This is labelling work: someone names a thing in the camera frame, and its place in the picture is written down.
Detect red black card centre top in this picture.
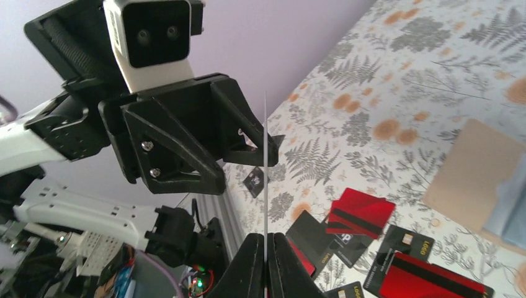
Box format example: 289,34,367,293
363,224,495,298

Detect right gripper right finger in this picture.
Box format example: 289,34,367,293
268,233,324,298

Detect beige leather card holder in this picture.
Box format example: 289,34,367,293
422,119,525,255

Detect floral patterned table mat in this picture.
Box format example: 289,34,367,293
225,1,525,297

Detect black red card left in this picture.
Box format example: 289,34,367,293
285,210,333,279

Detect black logo card bottom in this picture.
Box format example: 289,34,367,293
262,91,269,298

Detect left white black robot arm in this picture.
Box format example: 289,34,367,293
1,1,278,284

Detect red card upper left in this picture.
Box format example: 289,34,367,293
326,188,396,240

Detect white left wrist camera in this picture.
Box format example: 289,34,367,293
102,1,194,93

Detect black chip cards cluster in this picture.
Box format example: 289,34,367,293
329,234,373,268

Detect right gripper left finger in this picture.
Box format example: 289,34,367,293
207,233,264,298

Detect black card by left arm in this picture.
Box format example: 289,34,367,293
243,166,265,198

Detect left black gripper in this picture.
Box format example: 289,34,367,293
23,1,279,195

